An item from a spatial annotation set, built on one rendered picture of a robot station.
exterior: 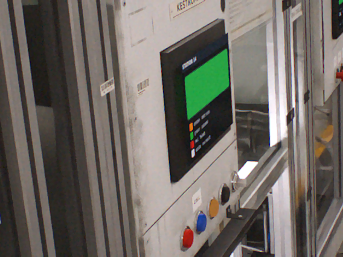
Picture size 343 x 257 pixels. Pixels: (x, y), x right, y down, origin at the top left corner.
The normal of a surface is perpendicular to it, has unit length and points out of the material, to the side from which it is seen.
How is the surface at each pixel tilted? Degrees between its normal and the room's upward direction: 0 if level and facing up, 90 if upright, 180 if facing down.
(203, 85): 90
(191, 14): 90
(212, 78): 90
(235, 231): 0
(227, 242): 0
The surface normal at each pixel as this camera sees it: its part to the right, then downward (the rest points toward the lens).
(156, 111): 0.92, 0.05
